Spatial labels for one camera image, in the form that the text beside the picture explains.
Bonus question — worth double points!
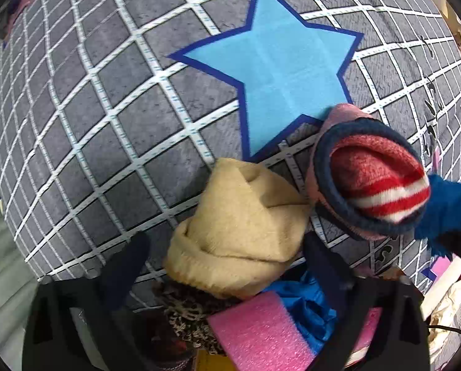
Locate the white board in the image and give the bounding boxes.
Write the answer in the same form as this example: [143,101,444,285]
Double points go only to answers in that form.
[420,259,461,319]

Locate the leopard print cloth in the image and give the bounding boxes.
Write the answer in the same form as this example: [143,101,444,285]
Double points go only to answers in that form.
[153,280,247,356]

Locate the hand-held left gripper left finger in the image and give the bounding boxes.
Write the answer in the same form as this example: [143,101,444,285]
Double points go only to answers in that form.
[22,232,154,371]

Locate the large pink foam sponge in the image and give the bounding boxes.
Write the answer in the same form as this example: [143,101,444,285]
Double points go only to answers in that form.
[207,291,316,371]

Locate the beige sock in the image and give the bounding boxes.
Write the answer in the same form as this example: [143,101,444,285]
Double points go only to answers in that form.
[163,158,312,300]

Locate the blue star patch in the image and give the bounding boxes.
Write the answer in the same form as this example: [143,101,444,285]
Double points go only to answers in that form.
[168,0,364,163]

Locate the blue cloth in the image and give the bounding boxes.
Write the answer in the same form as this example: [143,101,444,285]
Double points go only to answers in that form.
[263,271,339,356]

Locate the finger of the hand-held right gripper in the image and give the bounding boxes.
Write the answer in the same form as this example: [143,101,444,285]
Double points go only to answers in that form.
[414,174,461,263]

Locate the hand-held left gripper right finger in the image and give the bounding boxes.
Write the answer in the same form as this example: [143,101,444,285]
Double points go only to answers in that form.
[303,232,433,371]

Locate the striped sock with navy cuff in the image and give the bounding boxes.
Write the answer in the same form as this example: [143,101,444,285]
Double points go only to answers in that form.
[307,104,432,242]

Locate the cream crumpled paper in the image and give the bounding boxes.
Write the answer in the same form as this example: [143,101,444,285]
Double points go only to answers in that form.
[427,278,461,341]

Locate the grey grid blanket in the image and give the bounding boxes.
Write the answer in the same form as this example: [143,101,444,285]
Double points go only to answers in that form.
[0,0,461,313]

